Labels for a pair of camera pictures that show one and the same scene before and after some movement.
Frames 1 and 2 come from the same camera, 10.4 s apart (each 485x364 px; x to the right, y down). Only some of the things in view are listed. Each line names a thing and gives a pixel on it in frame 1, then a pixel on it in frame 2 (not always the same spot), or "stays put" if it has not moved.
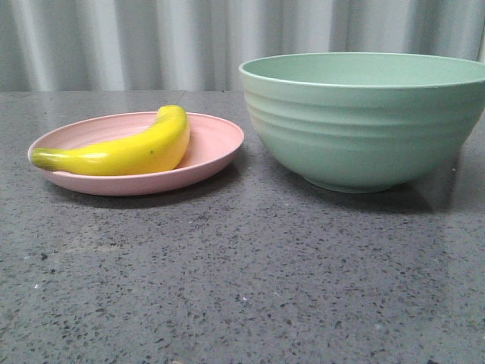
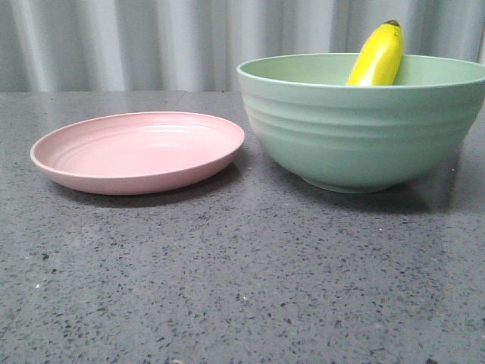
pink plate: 214,143 stays put
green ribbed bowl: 361,121 stays put
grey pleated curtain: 199,45 stays put
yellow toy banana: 158,147 -> 379,61
